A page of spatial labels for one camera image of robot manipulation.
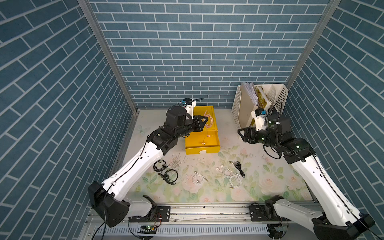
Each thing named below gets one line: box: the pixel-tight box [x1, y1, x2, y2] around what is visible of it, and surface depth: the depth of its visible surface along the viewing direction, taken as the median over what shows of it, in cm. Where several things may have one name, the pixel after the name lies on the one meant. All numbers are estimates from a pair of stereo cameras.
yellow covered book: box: [255, 86, 272, 109], surface depth 95 cm
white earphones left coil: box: [192, 170, 211, 185], surface depth 87 cm
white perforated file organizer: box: [231, 83, 289, 131], surface depth 100 cm
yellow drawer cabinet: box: [185, 105, 221, 155], surface depth 79 cm
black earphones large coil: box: [153, 159, 170, 176], surface depth 92 cm
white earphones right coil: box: [228, 173, 242, 189], surface depth 86 cm
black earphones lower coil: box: [161, 169, 179, 185], surface depth 88 cm
